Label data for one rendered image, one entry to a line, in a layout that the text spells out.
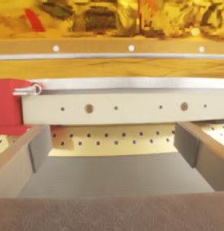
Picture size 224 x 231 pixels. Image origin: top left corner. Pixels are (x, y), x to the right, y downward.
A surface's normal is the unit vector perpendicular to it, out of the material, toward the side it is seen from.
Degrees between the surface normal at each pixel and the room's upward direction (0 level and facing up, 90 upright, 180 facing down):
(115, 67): 90
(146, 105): 90
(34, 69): 90
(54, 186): 62
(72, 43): 90
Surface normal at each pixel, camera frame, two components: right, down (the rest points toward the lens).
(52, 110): -0.06, 0.12
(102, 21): 0.08, 0.62
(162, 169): 0.12, -0.37
